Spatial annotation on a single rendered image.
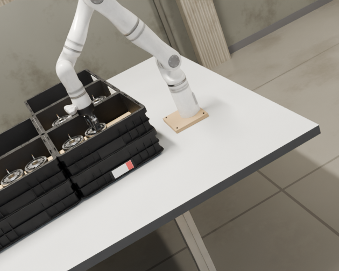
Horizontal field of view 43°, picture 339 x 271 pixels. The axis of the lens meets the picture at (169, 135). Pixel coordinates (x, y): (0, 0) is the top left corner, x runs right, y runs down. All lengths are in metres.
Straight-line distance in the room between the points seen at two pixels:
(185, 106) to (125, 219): 0.63
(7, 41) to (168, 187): 2.61
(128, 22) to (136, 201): 0.70
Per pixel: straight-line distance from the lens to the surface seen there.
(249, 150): 1.66
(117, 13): 1.74
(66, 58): 1.81
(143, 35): 1.78
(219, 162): 1.65
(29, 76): 4.01
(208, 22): 4.23
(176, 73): 1.93
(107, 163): 1.76
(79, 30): 1.75
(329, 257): 2.15
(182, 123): 1.96
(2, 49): 3.96
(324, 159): 2.68
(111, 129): 1.72
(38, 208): 1.78
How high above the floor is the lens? 1.62
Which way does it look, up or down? 28 degrees down
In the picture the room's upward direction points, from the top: 24 degrees counter-clockwise
